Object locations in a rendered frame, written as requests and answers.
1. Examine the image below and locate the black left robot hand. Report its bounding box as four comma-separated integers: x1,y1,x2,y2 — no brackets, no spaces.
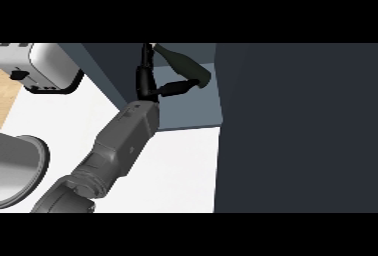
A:
135,42,203,103

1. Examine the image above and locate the dark green wine bottle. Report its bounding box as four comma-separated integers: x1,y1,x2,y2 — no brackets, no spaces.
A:
152,43,214,90

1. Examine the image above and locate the grey-blue cabinet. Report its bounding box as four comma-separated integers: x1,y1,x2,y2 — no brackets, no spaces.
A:
58,42,225,132

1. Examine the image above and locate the dark grey cabinet door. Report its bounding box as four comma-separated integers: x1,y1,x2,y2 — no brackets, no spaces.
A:
211,42,378,214

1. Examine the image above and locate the white toaster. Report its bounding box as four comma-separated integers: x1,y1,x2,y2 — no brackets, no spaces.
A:
0,42,86,95

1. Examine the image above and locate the grey metal pot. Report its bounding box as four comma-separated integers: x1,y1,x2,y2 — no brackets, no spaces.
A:
0,133,52,211

